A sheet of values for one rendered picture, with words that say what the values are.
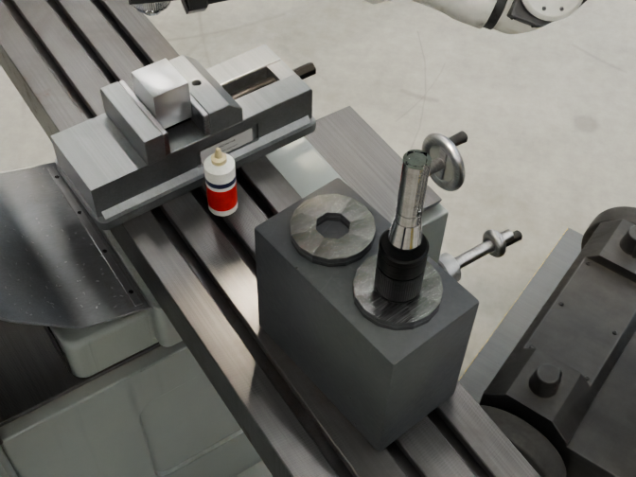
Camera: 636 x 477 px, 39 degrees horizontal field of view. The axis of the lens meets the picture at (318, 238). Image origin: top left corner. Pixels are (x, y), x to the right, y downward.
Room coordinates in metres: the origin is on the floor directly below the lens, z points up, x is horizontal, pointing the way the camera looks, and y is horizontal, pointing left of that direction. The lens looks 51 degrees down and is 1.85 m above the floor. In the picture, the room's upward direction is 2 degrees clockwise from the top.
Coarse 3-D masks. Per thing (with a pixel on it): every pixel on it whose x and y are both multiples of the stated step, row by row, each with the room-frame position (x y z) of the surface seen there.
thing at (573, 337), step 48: (624, 240) 1.02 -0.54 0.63; (576, 288) 0.94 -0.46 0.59; (624, 288) 0.95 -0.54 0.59; (528, 336) 0.84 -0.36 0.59; (576, 336) 0.84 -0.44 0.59; (624, 336) 0.85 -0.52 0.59; (528, 384) 0.73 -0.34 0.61; (576, 384) 0.74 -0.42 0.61; (624, 384) 0.76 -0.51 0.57; (576, 432) 0.68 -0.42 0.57; (624, 432) 0.68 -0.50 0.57
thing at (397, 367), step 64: (320, 192) 0.66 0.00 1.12; (256, 256) 0.61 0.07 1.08; (320, 256) 0.56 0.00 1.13; (320, 320) 0.53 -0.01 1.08; (384, 320) 0.49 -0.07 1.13; (448, 320) 0.50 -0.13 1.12; (320, 384) 0.52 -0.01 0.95; (384, 384) 0.45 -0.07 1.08; (448, 384) 0.51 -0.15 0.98; (384, 448) 0.45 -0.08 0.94
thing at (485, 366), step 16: (560, 240) 1.21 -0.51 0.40; (576, 240) 1.21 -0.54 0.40; (560, 256) 1.16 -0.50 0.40; (576, 256) 1.17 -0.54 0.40; (544, 272) 1.12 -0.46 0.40; (560, 272) 1.12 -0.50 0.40; (528, 288) 1.08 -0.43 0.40; (544, 288) 1.08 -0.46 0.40; (528, 304) 1.04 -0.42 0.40; (512, 320) 1.00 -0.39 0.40; (528, 320) 1.00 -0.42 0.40; (496, 336) 0.96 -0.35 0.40; (512, 336) 0.96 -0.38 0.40; (480, 352) 0.92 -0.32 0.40; (496, 352) 0.93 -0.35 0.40; (480, 368) 0.89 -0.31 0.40; (496, 368) 0.89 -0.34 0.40; (464, 384) 0.85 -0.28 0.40; (480, 384) 0.85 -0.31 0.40; (480, 400) 0.82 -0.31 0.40
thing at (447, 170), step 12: (432, 144) 1.21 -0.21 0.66; (444, 144) 1.19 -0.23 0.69; (456, 144) 1.20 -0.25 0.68; (432, 156) 1.22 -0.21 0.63; (444, 156) 1.19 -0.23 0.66; (456, 156) 1.16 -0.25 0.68; (432, 168) 1.17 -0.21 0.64; (444, 168) 1.18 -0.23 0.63; (456, 168) 1.15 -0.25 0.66; (444, 180) 1.18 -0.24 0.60; (456, 180) 1.15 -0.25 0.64
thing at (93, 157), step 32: (224, 64) 1.01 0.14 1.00; (256, 64) 1.01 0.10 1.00; (128, 96) 0.89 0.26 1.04; (256, 96) 0.95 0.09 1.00; (288, 96) 0.95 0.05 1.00; (96, 128) 0.87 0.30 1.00; (128, 128) 0.85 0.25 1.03; (160, 128) 0.84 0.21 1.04; (192, 128) 0.88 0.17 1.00; (256, 128) 0.92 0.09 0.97; (288, 128) 0.94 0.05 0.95; (64, 160) 0.83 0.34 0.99; (96, 160) 0.81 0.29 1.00; (128, 160) 0.82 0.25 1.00; (160, 160) 0.82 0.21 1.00; (192, 160) 0.85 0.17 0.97; (96, 192) 0.76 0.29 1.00; (128, 192) 0.79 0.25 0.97; (160, 192) 0.81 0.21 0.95
